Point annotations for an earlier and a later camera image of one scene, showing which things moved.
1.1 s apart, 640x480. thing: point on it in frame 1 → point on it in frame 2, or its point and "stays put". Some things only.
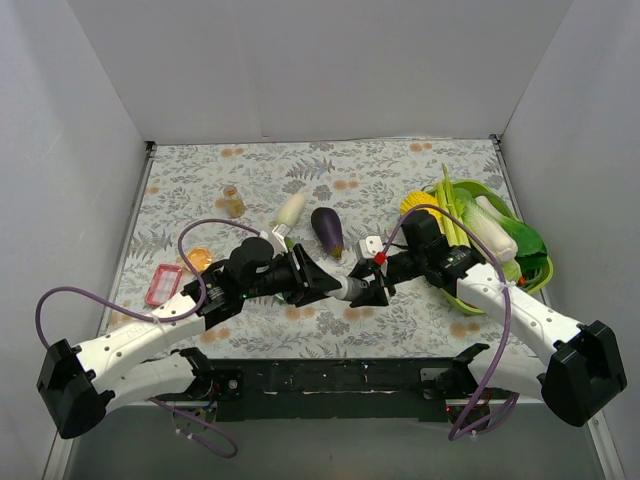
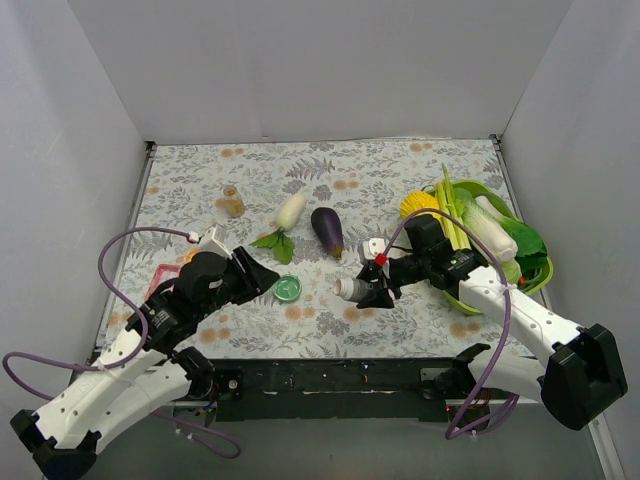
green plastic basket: (452, 293) stays put
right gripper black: (385, 275) stays put
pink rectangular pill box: (164, 284) stays put
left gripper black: (301, 275) → (242, 273)
